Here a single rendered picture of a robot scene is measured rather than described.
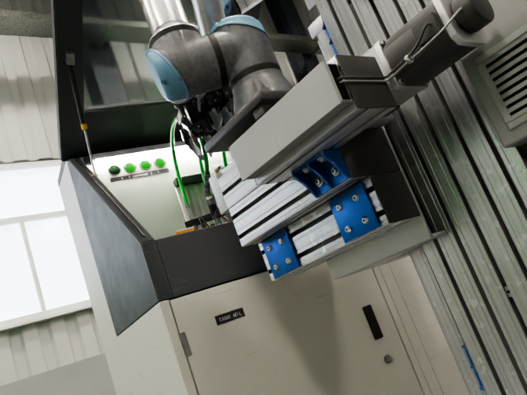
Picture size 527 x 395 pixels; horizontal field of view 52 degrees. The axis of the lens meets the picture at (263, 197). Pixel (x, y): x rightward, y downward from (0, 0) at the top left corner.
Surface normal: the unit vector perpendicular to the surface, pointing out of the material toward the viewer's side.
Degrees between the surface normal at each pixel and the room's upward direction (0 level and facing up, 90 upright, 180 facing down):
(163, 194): 90
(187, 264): 90
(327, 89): 90
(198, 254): 90
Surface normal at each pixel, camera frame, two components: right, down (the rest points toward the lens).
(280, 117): -0.77, 0.12
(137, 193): 0.41, -0.36
